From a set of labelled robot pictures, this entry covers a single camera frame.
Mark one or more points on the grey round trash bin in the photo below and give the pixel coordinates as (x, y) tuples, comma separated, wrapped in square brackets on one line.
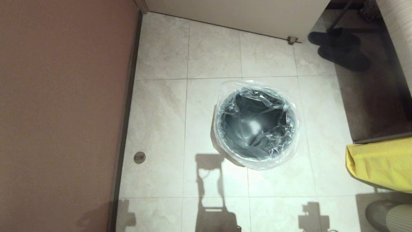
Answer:
[(251, 122)]

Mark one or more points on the clear plastic trash bag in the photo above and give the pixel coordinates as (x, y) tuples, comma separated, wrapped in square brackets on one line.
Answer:
[(257, 163)]

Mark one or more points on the yellow bag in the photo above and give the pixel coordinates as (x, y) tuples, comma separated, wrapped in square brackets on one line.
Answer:
[(383, 164)]

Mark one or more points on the white door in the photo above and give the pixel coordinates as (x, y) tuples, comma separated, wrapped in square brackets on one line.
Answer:
[(241, 13)]

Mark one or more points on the black slipper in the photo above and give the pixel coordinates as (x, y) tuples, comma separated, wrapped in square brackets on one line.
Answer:
[(346, 58), (334, 38)]

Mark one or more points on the dark furniture leg pole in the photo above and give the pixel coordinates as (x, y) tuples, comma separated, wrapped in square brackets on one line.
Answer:
[(339, 16)]

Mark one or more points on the metal floor threshold strip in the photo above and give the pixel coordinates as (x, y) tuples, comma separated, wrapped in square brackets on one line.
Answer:
[(379, 137)]

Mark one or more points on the gray fuzzy bundle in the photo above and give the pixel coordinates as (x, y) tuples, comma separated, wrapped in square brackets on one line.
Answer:
[(370, 9)]

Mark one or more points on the beige striped upholstered furniture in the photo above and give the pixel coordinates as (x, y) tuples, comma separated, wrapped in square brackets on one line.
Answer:
[(399, 32)]

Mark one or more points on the beige ribbed round object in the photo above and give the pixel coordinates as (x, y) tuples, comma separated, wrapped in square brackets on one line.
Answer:
[(400, 220)]

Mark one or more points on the dark wall baseboard strip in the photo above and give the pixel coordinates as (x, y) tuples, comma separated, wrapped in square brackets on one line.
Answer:
[(132, 83)]

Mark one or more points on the metal door stop bracket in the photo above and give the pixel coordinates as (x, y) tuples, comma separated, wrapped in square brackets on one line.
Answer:
[(292, 40)]

